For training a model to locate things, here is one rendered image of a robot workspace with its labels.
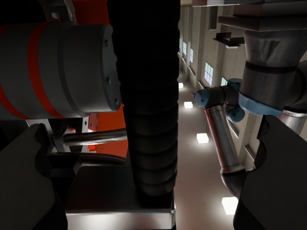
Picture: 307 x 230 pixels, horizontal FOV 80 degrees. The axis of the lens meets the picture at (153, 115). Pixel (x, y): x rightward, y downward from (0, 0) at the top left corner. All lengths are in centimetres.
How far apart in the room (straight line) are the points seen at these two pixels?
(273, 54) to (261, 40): 4
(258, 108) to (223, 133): 26
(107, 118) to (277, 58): 61
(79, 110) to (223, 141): 61
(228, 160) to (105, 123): 52
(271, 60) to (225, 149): 40
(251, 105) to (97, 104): 42
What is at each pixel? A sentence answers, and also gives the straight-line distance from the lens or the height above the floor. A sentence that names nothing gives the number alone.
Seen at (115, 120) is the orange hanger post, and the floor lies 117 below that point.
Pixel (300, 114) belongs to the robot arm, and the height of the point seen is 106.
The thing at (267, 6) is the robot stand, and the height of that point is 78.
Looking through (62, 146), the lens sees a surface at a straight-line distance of 42.
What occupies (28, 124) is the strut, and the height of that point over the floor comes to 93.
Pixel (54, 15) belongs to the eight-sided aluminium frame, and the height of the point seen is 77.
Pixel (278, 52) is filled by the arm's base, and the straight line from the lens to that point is 50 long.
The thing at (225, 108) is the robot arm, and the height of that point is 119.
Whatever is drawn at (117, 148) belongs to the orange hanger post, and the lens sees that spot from 88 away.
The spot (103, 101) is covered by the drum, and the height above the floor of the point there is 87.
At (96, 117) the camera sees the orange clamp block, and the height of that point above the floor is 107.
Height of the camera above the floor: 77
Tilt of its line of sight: 30 degrees up
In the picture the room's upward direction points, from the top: 177 degrees clockwise
